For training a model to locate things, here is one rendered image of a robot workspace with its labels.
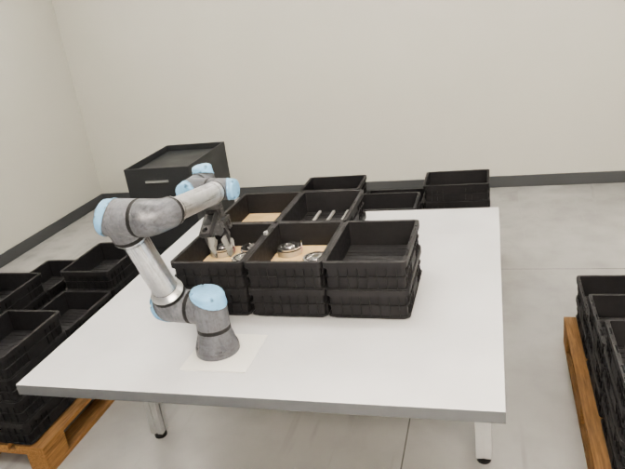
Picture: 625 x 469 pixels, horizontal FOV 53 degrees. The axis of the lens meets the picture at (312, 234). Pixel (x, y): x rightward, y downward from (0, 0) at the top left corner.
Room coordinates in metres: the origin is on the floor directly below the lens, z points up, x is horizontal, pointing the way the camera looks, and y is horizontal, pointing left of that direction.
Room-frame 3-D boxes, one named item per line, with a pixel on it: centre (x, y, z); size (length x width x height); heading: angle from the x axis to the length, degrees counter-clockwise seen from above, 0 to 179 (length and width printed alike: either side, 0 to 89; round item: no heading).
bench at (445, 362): (2.40, 0.07, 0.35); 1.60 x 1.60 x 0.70; 73
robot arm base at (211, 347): (1.92, 0.38, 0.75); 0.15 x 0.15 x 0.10
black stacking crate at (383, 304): (2.17, -0.22, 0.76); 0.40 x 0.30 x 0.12; 162
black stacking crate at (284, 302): (2.26, 0.06, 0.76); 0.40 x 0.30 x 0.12; 162
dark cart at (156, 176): (4.15, 0.83, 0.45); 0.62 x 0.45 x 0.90; 163
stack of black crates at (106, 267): (3.26, 1.16, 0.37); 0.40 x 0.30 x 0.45; 163
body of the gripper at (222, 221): (2.27, 0.35, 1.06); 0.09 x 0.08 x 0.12; 162
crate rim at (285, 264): (2.26, 0.06, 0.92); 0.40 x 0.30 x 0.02; 162
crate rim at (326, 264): (2.17, -0.22, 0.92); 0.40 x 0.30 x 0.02; 162
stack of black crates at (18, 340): (2.50, 1.40, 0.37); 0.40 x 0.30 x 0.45; 163
